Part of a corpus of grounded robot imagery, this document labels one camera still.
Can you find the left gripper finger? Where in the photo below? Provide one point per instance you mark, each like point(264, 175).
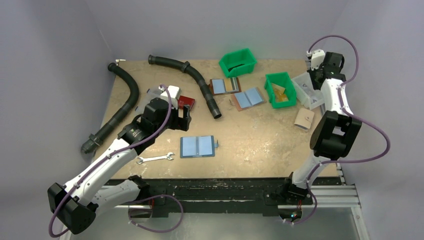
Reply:
point(183, 124)
point(185, 113)

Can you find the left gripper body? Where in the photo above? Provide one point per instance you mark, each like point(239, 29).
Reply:
point(182, 117)

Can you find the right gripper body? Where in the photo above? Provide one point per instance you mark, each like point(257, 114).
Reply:
point(319, 76)

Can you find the blue leather card holder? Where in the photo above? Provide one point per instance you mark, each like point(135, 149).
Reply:
point(198, 146)

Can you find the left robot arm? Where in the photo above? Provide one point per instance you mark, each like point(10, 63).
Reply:
point(76, 204)

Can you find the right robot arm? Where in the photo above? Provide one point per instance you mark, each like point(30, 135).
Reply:
point(337, 130)

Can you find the red card case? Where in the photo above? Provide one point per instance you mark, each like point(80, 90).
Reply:
point(184, 100)

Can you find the brown open card holder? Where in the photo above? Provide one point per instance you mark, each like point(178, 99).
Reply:
point(223, 86)

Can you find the beige card holder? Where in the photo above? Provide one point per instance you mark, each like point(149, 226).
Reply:
point(304, 119)

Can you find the pink open card holder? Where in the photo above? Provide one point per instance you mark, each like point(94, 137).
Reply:
point(247, 99)

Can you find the white translucent bin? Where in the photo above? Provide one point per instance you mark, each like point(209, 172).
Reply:
point(305, 93)

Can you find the clear plastic screw box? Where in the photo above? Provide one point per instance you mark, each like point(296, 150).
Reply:
point(154, 92)

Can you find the green bin right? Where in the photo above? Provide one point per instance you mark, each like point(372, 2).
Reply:
point(280, 90)

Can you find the green bin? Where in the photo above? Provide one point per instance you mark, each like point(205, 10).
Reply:
point(238, 63)
point(280, 90)

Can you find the silver open-end wrench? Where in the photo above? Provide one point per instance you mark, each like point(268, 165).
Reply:
point(168, 156)

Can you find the green bin rear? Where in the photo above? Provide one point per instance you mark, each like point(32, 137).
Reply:
point(238, 63)

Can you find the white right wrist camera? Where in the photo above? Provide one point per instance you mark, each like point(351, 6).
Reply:
point(314, 58)

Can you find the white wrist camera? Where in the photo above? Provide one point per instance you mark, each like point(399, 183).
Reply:
point(174, 92)
point(314, 58)

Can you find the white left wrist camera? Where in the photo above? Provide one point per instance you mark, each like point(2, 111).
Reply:
point(174, 92)

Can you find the black table front rail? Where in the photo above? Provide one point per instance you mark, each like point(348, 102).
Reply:
point(260, 195)

